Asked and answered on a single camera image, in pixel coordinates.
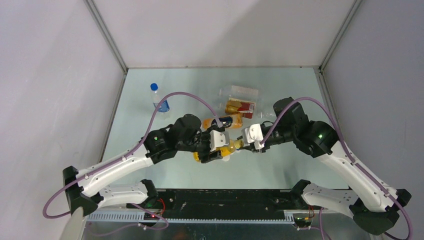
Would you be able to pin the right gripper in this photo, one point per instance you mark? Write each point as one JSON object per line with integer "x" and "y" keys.
{"x": 250, "y": 148}

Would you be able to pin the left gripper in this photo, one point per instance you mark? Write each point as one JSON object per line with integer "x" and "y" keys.
{"x": 205, "y": 156}

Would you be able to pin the yellow cap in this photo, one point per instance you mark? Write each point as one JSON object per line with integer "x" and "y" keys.
{"x": 239, "y": 143}

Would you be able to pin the yellow label bottle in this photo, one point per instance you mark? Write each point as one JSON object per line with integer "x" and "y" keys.
{"x": 225, "y": 151}

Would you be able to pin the crushed blue label bottle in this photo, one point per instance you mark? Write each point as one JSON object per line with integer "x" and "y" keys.
{"x": 163, "y": 107}

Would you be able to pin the solid blue cap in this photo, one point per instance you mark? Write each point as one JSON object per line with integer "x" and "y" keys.
{"x": 154, "y": 87}

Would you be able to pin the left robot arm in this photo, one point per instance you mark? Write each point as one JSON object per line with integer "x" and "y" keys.
{"x": 90, "y": 188}

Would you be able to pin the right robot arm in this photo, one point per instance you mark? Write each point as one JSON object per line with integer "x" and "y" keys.
{"x": 373, "y": 205}

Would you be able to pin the orange navy label bottle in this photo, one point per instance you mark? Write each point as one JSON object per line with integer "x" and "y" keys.
{"x": 233, "y": 121}

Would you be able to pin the clear bottle upper right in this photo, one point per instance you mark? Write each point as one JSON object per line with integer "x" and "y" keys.
{"x": 268, "y": 115}

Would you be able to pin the clear bottle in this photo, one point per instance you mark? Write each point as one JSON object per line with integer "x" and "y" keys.
{"x": 239, "y": 92}
{"x": 268, "y": 115}

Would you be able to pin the red gold label bottle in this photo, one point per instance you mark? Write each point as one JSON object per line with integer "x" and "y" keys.
{"x": 238, "y": 106}

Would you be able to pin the clear bottle far back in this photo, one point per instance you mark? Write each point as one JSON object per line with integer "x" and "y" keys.
{"x": 239, "y": 92}

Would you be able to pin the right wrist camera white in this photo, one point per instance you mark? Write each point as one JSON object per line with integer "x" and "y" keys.
{"x": 253, "y": 136}

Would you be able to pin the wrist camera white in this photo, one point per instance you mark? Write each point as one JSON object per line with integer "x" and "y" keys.
{"x": 253, "y": 136}
{"x": 218, "y": 140}

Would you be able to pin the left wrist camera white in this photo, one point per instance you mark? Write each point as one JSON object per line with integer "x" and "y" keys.
{"x": 218, "y": 140}

